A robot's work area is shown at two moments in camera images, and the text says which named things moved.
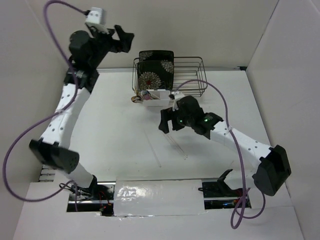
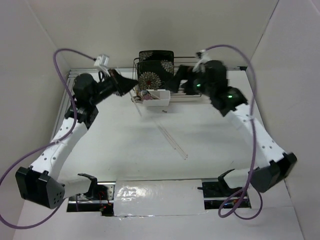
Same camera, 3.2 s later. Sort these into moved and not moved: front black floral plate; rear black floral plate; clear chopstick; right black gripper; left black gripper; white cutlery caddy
Moved: left black gripper; right black gripper
Not moved: rear black floral plate; white cutlery caddy; clear chopstick; front black floral plate
